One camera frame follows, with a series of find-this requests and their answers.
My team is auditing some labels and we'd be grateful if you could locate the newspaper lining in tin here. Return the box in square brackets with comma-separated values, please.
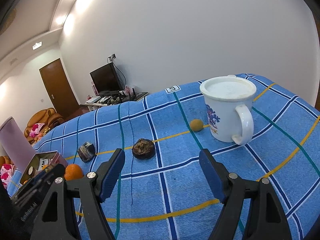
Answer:
[39, 158, 51, 168]

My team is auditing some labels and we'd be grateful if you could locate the brown wooden door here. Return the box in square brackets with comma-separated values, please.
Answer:
[39, 59, 79, 119]

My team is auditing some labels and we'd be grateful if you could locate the pink floral cushion front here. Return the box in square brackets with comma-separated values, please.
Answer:
[1, 164, 14, 189]

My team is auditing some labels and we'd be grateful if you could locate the white ceramic mug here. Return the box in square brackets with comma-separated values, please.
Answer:
[200, 75, 257, 145]

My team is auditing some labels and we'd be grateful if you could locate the round tea cake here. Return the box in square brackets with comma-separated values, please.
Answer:
[77, 142, 96, 163]
[28, 166, 34, 176]

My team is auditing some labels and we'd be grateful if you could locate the black television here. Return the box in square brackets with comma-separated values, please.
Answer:
[90, 63, 123, 93]

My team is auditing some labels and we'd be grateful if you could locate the small tan round fruit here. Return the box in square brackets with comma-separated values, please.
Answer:
[189, 119, 204, 132]

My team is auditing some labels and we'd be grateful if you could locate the dark dried fruit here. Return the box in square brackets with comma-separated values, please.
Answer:
[132, 138, 155, 159]

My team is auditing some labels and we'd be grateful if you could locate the pink metal tin box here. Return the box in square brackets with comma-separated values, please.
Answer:
[20, 151, 68, 184]

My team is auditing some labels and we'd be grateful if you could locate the brown leather armchair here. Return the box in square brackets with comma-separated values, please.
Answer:
[24, 108, 64, 144]

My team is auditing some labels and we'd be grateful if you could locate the blue plaid tablecloth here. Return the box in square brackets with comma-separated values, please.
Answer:
[6, 73, 320, 240]

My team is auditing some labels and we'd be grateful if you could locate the white tv stand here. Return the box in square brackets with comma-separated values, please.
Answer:
[81, 92, 149, 111]

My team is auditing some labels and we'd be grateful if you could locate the orange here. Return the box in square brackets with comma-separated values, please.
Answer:
[64, 164, 84, 181]

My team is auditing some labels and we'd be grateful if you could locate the pink electric kettle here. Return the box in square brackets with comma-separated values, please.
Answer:
[0, 116, 36, 172]

